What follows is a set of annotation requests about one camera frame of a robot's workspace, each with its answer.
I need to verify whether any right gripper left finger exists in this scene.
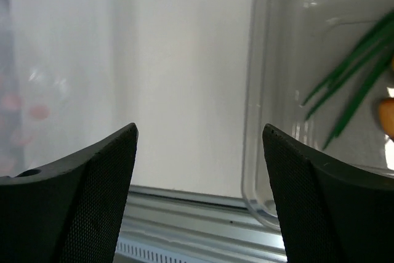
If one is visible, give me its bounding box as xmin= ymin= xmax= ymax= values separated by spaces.
xmin=1 ymin=123 xmax=138 ymax=262

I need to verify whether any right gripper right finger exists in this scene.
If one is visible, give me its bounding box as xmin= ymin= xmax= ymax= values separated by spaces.
xmin=262 ymin=124 xmax=393 ymax=262

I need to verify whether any green scallion toy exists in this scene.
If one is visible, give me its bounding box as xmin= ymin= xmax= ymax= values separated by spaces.
xmin=302 ymin=10 xmax=393 ymax=150

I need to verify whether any clear pink zip bag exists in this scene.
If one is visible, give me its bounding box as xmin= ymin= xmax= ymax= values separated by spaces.
xmin=1 ymin=0 xmax=119 ymax=177

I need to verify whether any clear plastic food container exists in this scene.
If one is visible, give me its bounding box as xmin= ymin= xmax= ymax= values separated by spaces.
xmin=242 ymin=0 xmax=393 ymax=230

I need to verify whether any red meat slice toy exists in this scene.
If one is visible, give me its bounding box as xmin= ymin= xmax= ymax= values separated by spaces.
xmin=378 ymin=98 xmax=394 ymax=138

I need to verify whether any white slotted cable duct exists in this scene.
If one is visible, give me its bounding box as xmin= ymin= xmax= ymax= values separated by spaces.
xmin=116 ymin=238 xmax=193 ymax=263

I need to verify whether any aluminium mounting rail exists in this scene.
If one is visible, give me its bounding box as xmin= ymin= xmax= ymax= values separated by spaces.
xmin=119 ymin=185 xmax=287 ymax=262

